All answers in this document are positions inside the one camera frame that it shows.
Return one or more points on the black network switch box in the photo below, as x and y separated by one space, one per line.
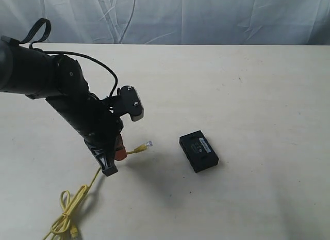
198 151

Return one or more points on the white backdrop curtain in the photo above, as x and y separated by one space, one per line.
209 22

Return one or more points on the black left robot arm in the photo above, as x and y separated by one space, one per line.
59 80

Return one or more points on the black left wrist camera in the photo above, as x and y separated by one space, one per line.
126 101

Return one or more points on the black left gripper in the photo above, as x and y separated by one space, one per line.
97 125

